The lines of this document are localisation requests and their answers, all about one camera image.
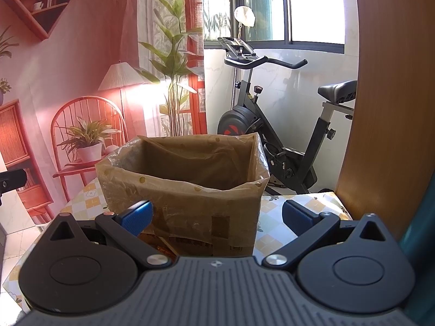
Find cardboard box with plastic liner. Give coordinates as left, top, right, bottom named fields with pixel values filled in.
left=95, top=133, right=270, bottom=257

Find black exercise bike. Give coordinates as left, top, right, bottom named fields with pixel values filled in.
left=216, top=36, right=358, bottom=195

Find white round lamp on pole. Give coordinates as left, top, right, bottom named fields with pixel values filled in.
left=234, top=6, right=256, bottom=27

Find printed room backdrop cloth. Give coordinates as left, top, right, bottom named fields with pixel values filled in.
left=1, top=0, right=206, bottom=224

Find window with dark frame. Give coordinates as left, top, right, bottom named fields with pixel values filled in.
left=201, top=0, right=345, bottom=54

